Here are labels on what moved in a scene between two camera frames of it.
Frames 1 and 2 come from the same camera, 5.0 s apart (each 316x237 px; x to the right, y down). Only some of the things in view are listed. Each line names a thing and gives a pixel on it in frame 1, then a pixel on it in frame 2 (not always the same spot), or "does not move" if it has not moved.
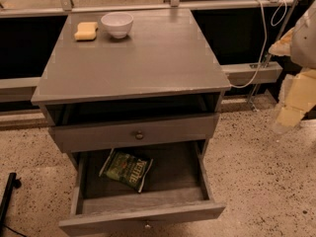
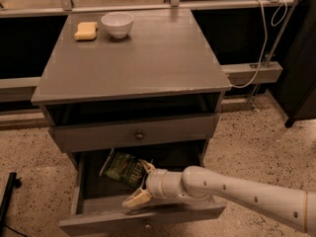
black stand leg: (12, 183) does not move
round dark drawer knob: (139, 136) does not move
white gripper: (304, 42) -> (155, 183)
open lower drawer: (177, 188) does not move
